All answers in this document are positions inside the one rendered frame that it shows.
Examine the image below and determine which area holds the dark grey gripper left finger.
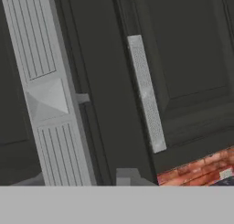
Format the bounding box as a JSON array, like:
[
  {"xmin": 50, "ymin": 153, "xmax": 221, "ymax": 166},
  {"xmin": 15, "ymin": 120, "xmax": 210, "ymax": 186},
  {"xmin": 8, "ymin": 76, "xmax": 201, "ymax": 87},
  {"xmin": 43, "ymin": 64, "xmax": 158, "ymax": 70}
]
[{"xmin": 11, "ymin": 172, "xmax": 47, "ymax": 187}]

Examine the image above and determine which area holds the dark cabinet side panel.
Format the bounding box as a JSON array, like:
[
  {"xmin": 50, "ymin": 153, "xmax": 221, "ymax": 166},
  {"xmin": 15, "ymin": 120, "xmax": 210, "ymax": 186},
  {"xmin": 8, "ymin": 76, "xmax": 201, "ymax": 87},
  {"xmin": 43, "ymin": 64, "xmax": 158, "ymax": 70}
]
[{"xmin": 0, "ymin": 0, "xmax": 43, "ymax": 186}]

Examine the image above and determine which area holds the long silver bar handle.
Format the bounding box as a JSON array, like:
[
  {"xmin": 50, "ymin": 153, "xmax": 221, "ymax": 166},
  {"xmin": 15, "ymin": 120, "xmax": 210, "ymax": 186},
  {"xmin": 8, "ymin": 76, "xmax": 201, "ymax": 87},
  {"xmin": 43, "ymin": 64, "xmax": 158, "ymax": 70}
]
[{"xmin": 126, "ymin": 34, "xmax": 168, "ymax": 155}]

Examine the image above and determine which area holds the white wall outlet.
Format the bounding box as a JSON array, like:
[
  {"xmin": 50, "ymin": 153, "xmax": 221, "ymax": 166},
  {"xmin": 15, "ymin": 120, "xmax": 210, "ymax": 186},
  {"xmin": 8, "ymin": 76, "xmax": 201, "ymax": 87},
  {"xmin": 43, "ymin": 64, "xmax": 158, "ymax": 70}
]
[{"xmin": 219, "ymin": 168, "xmax": 234, "ymax": 180}]

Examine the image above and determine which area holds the plain dark cabinet door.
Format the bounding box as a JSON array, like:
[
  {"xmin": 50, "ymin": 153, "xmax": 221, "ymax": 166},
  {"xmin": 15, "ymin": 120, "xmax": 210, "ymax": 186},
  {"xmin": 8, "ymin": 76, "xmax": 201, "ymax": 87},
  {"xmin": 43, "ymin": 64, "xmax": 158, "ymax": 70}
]
[{"xmin": 52, "ymin": 0, "xmax": 159, "ymax": 187}]

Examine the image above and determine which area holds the grey fluted pilaster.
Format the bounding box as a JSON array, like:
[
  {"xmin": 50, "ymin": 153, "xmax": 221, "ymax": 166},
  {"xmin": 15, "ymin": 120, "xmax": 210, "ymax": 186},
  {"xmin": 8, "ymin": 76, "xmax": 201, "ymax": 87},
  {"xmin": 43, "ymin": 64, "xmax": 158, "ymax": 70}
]
[{"xmin": 0, "ymin": 0, "xmax": 98, "ymax": 187}]

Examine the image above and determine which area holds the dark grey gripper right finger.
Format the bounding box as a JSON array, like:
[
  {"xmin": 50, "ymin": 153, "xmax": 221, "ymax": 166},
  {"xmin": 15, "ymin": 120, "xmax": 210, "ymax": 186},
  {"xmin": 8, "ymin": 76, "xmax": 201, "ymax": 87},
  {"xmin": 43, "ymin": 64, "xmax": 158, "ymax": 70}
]
[{"xmin": 115, "ymin": 168, "xmax": 160, "ymax": 187}]

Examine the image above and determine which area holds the dark cabinet door, recessed panel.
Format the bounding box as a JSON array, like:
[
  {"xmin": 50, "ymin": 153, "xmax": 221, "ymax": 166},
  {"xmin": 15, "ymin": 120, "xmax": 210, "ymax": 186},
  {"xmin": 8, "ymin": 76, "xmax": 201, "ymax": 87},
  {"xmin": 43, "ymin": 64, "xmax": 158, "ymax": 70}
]
[{"xmin": 113, "ymin": 0, "xmax": 234, "ymax": 176}]

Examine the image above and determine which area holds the small grey cabinet handle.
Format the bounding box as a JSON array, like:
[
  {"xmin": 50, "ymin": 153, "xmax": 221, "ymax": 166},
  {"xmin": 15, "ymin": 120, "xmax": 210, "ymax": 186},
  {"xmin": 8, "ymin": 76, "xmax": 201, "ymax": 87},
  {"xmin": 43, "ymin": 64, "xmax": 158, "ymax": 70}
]
[{"xmin": 75, "ymin": 92, "xmax": 91, "ymax": 105}]

